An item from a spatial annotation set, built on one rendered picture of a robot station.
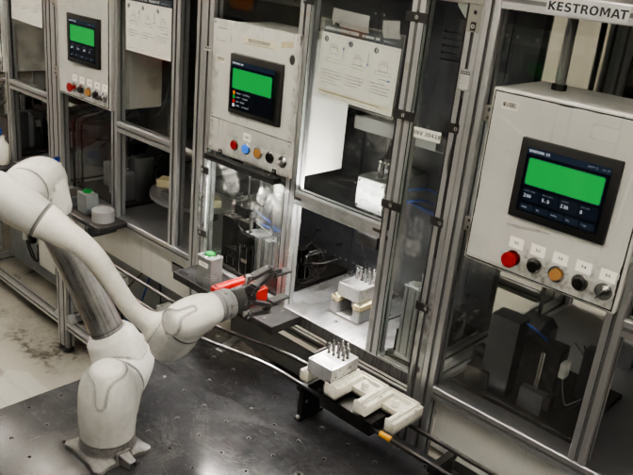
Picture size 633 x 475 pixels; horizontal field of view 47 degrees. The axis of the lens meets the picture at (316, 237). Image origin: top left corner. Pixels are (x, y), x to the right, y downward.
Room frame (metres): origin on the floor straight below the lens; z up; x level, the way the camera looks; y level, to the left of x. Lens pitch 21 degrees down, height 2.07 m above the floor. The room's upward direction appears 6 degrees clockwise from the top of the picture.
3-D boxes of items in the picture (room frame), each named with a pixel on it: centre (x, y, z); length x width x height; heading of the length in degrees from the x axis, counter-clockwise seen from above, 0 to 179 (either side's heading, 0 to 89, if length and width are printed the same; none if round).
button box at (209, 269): (2.42, 0.37, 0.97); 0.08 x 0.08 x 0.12; 49
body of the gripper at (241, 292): (1.90, 0.19, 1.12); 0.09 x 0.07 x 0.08; 139
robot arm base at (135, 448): (1.72, 0.52, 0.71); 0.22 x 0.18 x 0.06; 49
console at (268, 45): (2.53, 0.19, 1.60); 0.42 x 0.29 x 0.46; 49
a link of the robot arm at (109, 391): (1.75, 0.54, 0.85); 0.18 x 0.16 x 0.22; 1
